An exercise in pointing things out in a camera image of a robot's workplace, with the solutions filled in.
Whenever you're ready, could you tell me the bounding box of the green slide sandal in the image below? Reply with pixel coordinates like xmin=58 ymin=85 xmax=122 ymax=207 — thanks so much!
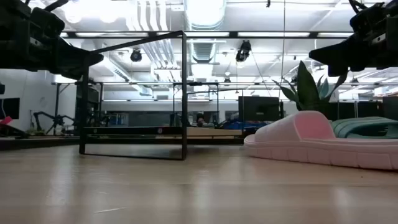
xmin=330 ymin=116 xmax=398 ymax=140

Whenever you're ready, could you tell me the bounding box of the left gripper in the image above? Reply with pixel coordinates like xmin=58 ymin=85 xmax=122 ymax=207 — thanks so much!
xmin=0 ymin=0 xmax=104 ymax=81

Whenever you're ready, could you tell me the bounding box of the black metal rig frame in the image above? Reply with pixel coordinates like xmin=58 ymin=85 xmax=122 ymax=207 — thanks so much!
xmin=0 ymin=135 xmax=246 ymax=152

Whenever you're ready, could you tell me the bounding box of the black wall screen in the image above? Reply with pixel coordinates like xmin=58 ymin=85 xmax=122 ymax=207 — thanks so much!
xmin=0 ymin=97 xmax=21 ymax=120

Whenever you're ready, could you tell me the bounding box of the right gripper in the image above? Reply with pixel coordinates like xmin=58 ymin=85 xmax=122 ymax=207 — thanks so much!
xmin=308 ymin=1 xmax=398 ymax=78

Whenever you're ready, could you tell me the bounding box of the black monitor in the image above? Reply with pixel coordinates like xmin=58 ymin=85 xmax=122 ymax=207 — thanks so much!
xmin=238 ymin=96 xmax=281 ymax=123

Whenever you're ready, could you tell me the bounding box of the pink slide sandal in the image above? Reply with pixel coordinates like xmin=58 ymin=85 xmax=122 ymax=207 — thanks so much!
xmin=243 ymin=110 xmax=398 ymax=171

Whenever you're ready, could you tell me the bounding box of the black ceiling camera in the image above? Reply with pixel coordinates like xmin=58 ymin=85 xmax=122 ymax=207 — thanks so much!
xmin=234 ymin=39 xmax=252 ymax=63
xmin=129 ymin=47 xmax=143 ymax=63

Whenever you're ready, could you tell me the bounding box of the green plant in white pot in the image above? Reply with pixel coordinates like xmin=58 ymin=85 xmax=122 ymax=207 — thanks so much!
xmin=272 ymin=60 xmax=349 ymax=118

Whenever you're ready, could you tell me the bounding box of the black-framed wooden shelf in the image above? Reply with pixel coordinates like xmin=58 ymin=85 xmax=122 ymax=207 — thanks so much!
xmin=78 ymin=30 xmax=188 ymax=161

